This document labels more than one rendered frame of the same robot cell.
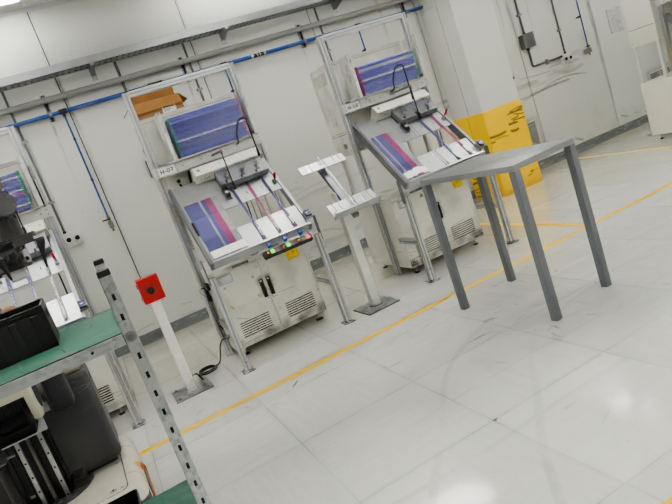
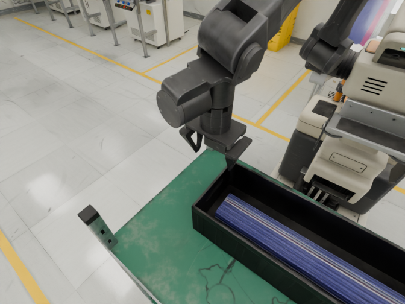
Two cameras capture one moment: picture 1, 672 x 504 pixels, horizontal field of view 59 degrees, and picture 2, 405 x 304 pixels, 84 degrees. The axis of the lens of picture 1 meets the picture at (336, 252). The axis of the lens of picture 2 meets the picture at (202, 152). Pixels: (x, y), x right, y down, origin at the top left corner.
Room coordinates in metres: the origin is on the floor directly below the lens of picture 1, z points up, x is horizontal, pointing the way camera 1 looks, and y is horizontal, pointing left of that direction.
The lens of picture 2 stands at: (1.15, 1.03, 1.50)
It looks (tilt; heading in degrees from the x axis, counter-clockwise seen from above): 46 degrees down; 59
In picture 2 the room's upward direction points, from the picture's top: straight up
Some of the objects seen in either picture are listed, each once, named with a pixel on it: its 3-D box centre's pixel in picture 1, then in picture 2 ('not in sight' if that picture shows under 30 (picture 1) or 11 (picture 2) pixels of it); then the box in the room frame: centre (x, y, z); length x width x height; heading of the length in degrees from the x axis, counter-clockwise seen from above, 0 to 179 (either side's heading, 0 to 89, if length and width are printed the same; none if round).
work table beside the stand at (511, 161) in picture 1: (512, 230); not in sight; (3.15, -0.94, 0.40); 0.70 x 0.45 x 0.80; 28
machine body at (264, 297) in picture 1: (258, 292); not in sight; (4.31, 0.64, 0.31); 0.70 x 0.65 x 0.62; 111
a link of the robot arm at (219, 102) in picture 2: not in sight; (214, 87); (1.33, 1.29, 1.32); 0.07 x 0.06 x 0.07; 11
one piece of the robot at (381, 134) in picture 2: not in sight; (366, 139); (1.90, 1.21, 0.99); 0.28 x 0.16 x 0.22; 112
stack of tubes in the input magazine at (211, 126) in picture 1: (207, 128); not in sight; (4.21, 0.54, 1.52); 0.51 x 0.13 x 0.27; 111
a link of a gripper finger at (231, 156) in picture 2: not in sight; (226, 151); (1.35, 1.27, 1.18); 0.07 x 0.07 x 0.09; 22
